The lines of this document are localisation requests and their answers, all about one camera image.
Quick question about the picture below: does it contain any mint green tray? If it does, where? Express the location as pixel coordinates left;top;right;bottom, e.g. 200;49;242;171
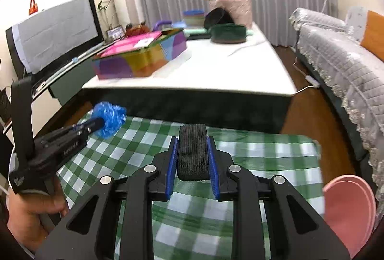
172;28;254;40

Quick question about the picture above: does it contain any orange cushion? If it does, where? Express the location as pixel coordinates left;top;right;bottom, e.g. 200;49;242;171
360;10;384;64

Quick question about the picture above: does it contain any dark television stand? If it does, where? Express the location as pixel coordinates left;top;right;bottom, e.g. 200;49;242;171
30;41;99;107

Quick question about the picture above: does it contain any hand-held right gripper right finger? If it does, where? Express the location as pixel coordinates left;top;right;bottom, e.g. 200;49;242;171
206;136;351;260

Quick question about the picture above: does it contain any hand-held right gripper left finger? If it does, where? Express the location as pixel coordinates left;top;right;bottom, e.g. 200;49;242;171
34;136;180;260

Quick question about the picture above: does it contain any green checked tablecloth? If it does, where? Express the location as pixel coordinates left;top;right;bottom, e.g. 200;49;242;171
55;110;326;260

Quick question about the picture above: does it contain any photo frame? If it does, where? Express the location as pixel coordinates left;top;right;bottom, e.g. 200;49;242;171
106;25;125;41

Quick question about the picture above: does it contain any potted bamboo plant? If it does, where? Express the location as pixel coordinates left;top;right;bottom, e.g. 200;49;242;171
96;0;116;33

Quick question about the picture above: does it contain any purple handle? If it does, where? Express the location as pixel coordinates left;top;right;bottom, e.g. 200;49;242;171
151;20;172;32

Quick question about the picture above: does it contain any grey quilted sofa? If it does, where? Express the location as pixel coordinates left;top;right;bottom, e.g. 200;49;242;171
288;6;384;213

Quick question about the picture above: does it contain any colourful rectangular box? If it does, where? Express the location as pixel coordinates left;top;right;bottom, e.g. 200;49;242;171
92;29;188;80

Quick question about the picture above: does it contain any white power strip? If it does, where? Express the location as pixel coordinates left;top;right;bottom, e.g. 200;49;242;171
304;75;321;89

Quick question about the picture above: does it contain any pink patterned basket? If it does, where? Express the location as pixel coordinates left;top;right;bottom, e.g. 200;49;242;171
209;0;252;30

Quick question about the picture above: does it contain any person's left hand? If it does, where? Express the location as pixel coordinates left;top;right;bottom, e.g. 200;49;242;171
6;179;71;253

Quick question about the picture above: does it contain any pink paper sheet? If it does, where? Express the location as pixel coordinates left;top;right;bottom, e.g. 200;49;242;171
97;31;162;58

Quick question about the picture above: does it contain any white power cable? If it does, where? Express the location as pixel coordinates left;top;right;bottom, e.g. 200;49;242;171
292;56;321;95

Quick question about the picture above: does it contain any black elastic band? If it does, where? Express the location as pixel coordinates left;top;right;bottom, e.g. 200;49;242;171
176;124;210;182

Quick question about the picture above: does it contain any blue plastic bag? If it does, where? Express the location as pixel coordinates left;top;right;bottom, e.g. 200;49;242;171
91;101;127;138

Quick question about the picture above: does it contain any pink plastic basin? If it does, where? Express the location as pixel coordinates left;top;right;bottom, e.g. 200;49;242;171
322;174;377;256

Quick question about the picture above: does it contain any stack of coloured bowls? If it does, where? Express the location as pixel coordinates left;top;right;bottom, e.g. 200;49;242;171
183;9;206;28

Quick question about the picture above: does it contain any white top coffee table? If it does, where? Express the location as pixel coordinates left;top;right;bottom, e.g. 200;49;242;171
82;23;298;135

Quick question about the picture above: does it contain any red teapot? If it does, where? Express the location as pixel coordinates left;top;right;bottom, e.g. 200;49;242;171
124;22;150;37

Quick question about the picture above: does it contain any black television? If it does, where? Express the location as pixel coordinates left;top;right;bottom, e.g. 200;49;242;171
5;0;105;83

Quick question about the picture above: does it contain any grey television dust cover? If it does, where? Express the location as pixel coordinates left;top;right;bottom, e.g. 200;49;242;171
13;0;100;75

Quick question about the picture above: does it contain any dark green pot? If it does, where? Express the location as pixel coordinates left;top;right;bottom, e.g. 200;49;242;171
210;24;247;44

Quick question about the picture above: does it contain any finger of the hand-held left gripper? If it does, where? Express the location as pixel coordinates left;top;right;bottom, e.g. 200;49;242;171
72;123;105;139
40;117;104;142

